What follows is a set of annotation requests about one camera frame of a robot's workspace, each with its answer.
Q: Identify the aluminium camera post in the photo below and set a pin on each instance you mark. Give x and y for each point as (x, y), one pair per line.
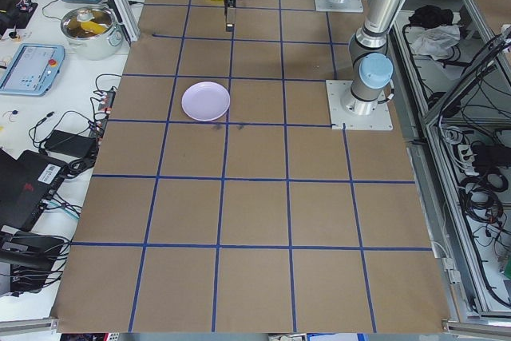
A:
(121, 1)

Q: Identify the small black knob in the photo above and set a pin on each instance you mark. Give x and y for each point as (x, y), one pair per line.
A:
(14, 34)

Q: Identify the V-shaped metal bar frame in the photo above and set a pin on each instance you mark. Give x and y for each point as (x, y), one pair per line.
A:
(424, 181)

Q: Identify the small colourful toy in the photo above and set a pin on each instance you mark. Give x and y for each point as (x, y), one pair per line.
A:
(24, 5)

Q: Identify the aluminium bar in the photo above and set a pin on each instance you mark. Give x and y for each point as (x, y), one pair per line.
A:
(479, 327)
(28, 325)

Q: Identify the black cloth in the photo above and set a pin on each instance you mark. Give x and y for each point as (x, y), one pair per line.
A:
(431, 15)

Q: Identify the black power strip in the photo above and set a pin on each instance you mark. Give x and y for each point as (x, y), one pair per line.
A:
(103, 113)

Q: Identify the white power strip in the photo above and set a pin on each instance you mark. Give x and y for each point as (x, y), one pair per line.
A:
(467, 159)

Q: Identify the black computer with red logo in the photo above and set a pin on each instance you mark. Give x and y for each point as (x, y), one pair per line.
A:
(24, 189)

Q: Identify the black power adapter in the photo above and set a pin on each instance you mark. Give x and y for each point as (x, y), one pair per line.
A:
(68, 142)

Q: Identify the white cloth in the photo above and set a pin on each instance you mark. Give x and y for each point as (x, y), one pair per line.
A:
(437, 43)

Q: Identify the silver pot with glass lid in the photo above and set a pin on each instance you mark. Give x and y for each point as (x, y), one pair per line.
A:
(89, 33)

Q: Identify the purple plate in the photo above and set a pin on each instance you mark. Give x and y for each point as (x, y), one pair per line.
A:
(205, 101)

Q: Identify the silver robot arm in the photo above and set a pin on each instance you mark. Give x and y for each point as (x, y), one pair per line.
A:
(375, 29)

